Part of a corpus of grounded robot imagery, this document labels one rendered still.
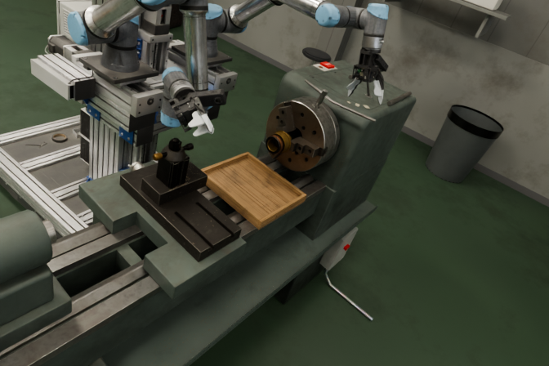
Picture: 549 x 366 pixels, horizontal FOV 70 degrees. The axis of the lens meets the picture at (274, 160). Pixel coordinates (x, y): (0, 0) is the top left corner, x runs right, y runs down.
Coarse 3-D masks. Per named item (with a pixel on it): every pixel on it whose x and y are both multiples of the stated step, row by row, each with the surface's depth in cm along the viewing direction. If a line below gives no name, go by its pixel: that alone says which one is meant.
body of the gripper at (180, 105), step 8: (184, 88) 118; (176, 96) 118; (184, 96) 119; (176, 104) 114; (184, 104) 114; (192, 104) 113; (176, 112) 111; (184, 112) 111; (192, 112) 113; (184, 120) 113; (184, 128) 116
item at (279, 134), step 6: (276, 132) 162; (282, 132) 160; (270, 138) 157; (276, 138) 155; (282, 138) 157; (288, 138) 159; (270, 144) 162; (276, 144) 164; (282, 144) 156; (288, 144) 159; (270, 150) 159; (276, 150) 157; (282, 150) 159
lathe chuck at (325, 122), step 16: (272, 112) 172; (304, 112) 161; (320, 112) 161; (272, 128) 174; (304, 128) 163; (320, 128) 158; (320, 144) 160; (288, 160) 173; (304, 160) 168; (320, 160) 163
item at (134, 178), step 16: (128, 176) 135; (144, 176) 137; (128, 192) 134; (192, 192) 138; (144, 208) 131; (160, 208) 127; (176, 208) 129; (192, 208) 131; (208, 208) 133; (160, 224) 127; (176, 224) 123; (192, 224) 125; (208, 224) 127; (224, 224) 129; (176, 240) 123; (192, 240) 119; (208, 240) 121; (224, 240) 124; (192, 256) 120; (208, 256) 122
